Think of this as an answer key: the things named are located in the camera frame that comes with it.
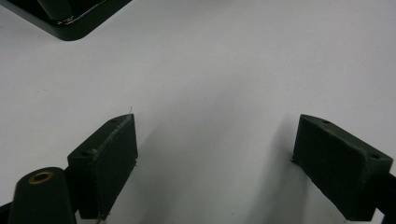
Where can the red and black shoe rack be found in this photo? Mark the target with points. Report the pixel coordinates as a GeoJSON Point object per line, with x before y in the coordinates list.
{"type": "Point", "coordinates": [77, 29]}

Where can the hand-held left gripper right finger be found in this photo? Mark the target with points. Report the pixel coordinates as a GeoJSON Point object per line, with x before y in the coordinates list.
{"type": "Point", "coordinates": [336, 168]}

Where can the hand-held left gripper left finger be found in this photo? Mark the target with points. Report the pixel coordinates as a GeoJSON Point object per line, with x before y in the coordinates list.
{"type": "Point", "coordinates": [106, 168]}

